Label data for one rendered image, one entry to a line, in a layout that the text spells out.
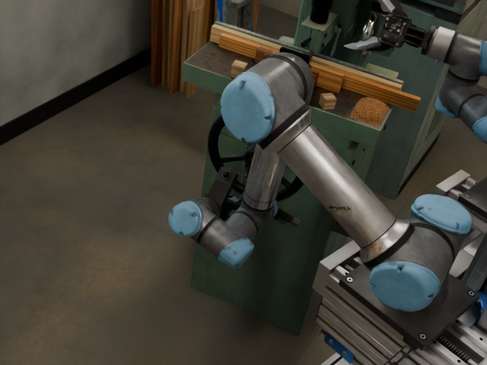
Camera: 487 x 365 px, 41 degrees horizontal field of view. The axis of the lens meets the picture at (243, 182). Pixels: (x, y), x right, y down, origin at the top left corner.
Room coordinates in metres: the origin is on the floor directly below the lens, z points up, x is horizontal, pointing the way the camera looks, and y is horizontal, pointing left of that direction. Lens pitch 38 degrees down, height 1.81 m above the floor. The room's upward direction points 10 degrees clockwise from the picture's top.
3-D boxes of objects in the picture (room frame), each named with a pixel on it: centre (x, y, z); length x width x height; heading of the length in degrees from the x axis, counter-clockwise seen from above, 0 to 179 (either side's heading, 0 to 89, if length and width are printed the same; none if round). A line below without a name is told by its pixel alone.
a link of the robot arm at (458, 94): (1.42, -0.48, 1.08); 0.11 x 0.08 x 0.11; 22
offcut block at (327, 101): (1.57, -0.19, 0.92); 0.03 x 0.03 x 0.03; 25
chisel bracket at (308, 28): (1.75, -0.14, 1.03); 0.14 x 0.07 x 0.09; 162
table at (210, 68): (1.64, -0.07, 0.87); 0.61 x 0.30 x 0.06; 72
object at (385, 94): (1.72, -0.15, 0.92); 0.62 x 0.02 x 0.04; 72
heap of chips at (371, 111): (1.58, -0.31, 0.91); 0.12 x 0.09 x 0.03; 162
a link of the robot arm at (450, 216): (1.00, -0.39, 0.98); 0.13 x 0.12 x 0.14; 154
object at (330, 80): (1.69, -0.12, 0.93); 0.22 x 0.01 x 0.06; 72
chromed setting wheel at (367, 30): (1.82, -0.29, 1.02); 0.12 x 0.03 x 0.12; 162
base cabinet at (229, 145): (1.85, -0.17, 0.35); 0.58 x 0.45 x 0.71; 162
